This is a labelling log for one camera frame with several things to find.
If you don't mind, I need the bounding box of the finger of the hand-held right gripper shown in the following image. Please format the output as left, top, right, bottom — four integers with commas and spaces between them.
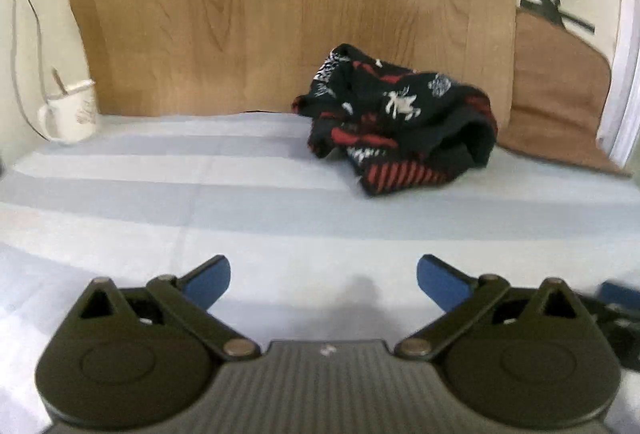
575, 281, 640, 371

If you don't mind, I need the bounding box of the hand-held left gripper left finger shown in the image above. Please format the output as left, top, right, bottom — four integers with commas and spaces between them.
75, 255, 262, 361

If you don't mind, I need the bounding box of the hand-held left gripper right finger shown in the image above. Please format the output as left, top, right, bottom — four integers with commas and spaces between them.
394, 254, 581, 361

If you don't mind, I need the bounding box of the black red patterned sweater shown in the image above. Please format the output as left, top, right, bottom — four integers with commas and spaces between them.
292, 43, 499, 197

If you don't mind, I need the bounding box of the light blue striped sheet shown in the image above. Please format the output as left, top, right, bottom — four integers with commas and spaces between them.
0, 110, 640, 434

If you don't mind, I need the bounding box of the white printed mug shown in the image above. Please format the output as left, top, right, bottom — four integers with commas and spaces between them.
37, 78, 99, 145

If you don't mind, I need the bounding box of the brown cushion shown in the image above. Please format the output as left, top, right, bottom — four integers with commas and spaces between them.
496, 8, 634, 178

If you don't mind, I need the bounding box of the wooden headboard panel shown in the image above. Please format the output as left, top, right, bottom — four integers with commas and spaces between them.
67, 0, 519, 118

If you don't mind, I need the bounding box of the black tape strip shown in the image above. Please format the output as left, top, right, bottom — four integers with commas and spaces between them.
519, 0, 597, 35

